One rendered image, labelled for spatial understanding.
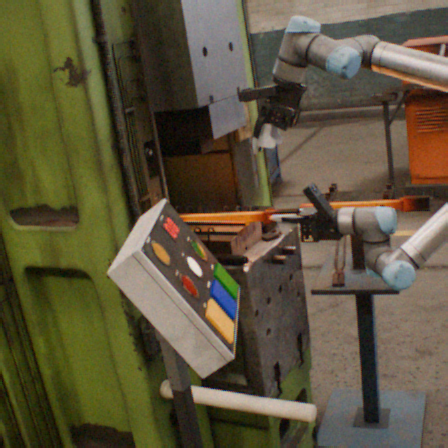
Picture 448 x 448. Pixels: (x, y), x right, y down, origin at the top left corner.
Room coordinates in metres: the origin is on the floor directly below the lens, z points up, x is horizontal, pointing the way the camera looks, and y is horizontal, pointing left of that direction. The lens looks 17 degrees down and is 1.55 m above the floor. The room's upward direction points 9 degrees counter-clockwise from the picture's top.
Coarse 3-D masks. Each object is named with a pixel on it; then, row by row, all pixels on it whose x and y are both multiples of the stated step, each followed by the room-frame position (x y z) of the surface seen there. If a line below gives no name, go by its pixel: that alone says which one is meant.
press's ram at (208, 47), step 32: (160, 0) 1.66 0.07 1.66; (192, 0) 1.67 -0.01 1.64; (224, 0) 1.82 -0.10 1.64; (160, 32) 1.67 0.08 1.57; (192, 32) 1.65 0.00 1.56; (224, 32) 1.80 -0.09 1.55; (160, 64) 1.68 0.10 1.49; (192, 64) 1.63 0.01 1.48; (224, 64) 1.77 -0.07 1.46; (160, 96) 1.69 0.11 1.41; (192, 96) 1.63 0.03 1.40; (224, 96) 1.75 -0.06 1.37
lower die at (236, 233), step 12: (192, 228) 1.81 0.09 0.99; (204, 228) 1.79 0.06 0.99; (216, 228) 1.77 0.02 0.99; (228, 228) 1.75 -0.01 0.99; (240, 228) 1.74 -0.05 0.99; (252, 228) 1.79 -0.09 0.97; (204, 240) 1.71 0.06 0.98; (216, 240) 1.69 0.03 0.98; (228, 240) 1.68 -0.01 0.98; (240, 240) 1.72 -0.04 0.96; (252, 240) 1.78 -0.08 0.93; (216, 252) 1.70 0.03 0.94; (228, 252) 1.68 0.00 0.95; (240, 252) 1.71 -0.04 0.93
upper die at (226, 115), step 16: (160, 112) 1.75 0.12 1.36; (176, 112) 1.72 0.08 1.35; (192, 112) 1.70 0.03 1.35; (208, 112) 1.67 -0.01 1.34; (224, 112) 1.74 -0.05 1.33; (240, 112) 1.82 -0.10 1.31; (160, 128) 1.76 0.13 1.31; (176, 128) 1.73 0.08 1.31; (192, 128) 1.70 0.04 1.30; (208, 128) 1.68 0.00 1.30; (224, 128) 1.73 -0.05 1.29
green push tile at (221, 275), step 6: (216, 264) 1.34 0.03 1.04; (216, 270) 1.31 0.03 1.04; (222, 270) 1.34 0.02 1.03; (216, 276) 1.28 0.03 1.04; (222, 276) 1.31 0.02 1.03; (228, 276) 1.34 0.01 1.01; (222, 282) 1.28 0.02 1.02; (228, 282) 1.31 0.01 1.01; (234, 282) 1.34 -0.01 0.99; (228, 288) 1.28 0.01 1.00; (234, 288) 1.31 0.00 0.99; (234, 294) 1.28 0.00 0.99
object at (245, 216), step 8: (272, 208) 1.76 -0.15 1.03; (184, 216) 1.88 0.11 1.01; (192, 216) 1.87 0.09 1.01; (200, 216) 1.85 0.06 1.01; (208, 216) 1.83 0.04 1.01; (216, 216) 1.81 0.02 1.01; (224, 216) 1.80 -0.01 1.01; (232, 216) 1.79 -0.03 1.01; (240, 216) 1.77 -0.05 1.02; (248, 216) 1.76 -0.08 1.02; (256, 216) 1.74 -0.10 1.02; (264, 216) 1.72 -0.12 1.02
